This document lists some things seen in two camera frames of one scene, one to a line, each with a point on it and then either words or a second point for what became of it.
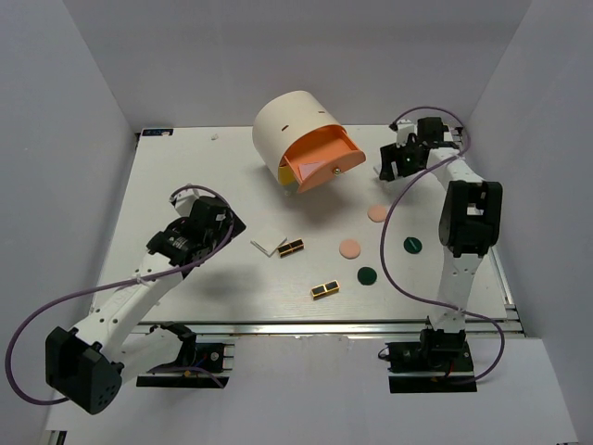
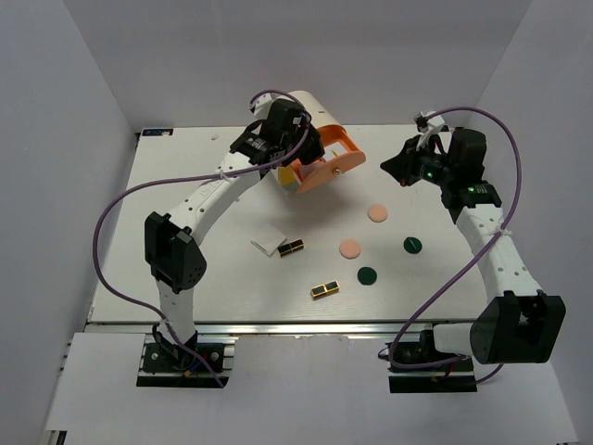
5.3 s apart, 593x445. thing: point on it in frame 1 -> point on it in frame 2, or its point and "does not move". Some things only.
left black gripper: [224, 226] -> [311, 138]
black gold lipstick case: [325, 290] does not move
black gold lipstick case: [291, 247] does not move
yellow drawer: [285, 176] does not move
